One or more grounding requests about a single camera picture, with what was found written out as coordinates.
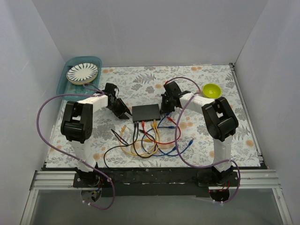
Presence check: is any red ethernet cable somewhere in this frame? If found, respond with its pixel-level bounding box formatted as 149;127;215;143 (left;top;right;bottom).
142;117;181;145

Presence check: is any black network switch box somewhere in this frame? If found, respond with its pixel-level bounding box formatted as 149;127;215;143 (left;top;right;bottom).
132;104;161;122

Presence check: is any blue ethernet cable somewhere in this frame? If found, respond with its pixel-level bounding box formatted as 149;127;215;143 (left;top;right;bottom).
159;138;195;157
140;113;178;157

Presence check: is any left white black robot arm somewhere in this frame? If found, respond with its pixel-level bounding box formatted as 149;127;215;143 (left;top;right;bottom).
60;95;132;188

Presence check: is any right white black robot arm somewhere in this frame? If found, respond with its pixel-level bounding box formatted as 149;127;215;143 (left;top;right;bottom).
161;92;239;186

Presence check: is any floral patterned table mat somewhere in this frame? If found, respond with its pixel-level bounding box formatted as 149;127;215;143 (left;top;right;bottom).
45;65;263;168

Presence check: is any teal plastic tray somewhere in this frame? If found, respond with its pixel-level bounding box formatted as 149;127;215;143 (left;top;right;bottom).
56;56;102;101

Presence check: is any lime green bowl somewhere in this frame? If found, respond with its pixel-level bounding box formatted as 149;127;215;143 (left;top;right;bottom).
202;83;222;99

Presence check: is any striped white plate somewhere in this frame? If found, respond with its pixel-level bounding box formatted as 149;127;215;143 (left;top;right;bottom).
66;63;98;85

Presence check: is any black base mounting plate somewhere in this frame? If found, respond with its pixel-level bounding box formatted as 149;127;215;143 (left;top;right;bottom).
73;167;240;197

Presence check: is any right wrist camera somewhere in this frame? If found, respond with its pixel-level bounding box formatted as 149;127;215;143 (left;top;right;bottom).
164;81;181;98

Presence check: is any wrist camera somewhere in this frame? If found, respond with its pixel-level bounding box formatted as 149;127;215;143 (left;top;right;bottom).
164;81;181;98
103;83;119;97

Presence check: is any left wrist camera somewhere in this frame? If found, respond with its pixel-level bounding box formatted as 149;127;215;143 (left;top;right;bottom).
103;83;119;97

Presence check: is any yellow ethernet cable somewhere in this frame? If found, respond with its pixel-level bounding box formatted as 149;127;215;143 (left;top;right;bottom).
119;119;160;158

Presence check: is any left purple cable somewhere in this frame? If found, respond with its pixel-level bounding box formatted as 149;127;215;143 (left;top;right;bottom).
37;83;116;210

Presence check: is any aluminium frame rail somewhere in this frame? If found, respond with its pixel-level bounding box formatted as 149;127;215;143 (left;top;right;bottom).
21;167;292;225

